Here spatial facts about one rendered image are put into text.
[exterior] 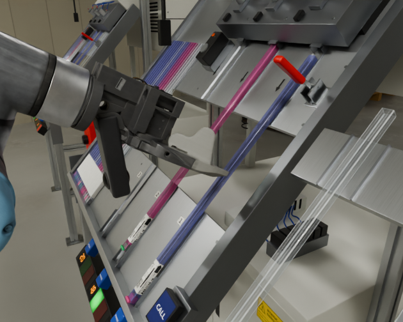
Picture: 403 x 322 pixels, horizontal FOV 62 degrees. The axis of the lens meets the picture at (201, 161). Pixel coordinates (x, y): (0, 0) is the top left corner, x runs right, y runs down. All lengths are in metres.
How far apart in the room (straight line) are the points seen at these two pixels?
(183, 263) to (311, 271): 0.39
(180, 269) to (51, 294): 1.28
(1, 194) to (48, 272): 1.65
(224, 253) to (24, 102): 0.32
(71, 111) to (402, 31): 0.48
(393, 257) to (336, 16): 0.50
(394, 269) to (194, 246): 0.44
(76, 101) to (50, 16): 4.33
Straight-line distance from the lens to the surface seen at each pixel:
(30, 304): 1.78
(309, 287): 0.81
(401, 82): 0.87
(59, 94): 0.40
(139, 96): 0.44
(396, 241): 0.80
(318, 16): 0.60
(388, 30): 0.59
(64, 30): 4.78
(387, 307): 0.88
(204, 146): 0.45
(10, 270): 2.02
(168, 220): 0.63
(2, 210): 0.28
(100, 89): 0.42
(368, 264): 0.92
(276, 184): 0.49
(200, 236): 0.55
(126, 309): 0.59
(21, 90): 0.40
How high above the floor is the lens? 1.15
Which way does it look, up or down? 22 degrees down
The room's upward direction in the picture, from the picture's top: straight up
